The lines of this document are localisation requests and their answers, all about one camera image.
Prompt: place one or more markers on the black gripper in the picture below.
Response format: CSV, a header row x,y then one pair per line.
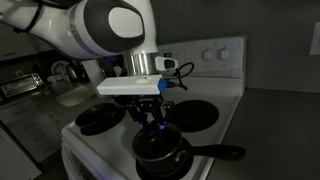
x,y
148,106

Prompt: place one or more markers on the glass lid with black knob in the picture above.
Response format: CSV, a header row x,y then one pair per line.
x,y
166,146

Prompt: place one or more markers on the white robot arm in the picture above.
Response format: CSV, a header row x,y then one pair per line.
x,y
83,23

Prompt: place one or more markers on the right black stove burner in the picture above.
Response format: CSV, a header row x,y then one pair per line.
x,y
96,115

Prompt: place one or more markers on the white electric stove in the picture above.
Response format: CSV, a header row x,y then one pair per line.
x,y
213,93

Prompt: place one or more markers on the white stove knob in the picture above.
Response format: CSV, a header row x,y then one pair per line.
x,y
223,53
207,54

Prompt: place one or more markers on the bare black coil burner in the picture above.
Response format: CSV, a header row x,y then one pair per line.
x,y
196,115

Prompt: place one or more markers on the small black saucepan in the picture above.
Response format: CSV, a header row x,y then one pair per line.
x,y
213,151

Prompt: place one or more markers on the white paper towel roll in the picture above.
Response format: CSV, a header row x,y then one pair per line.
x,y
91,76

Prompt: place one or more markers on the pale kitchen sink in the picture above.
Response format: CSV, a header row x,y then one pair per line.
x,y
75,95

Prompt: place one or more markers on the white countertop appliance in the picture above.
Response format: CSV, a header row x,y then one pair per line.
x,y
57,70

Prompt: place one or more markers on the white base cabinet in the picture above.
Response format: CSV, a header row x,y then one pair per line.
x,y
30,130

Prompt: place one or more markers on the silver toaster oven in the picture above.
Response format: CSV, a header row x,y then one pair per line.
x,y
20,85

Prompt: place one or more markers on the white appliance panel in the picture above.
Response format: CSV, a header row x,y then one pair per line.
x,y
13,160

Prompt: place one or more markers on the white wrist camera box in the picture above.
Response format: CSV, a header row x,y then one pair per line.
x,y
130,85

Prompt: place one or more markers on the white wall cabinet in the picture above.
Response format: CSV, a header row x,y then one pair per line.
x,y
16,46

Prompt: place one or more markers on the white wall outlet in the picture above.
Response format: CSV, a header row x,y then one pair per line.
x,y
315,38

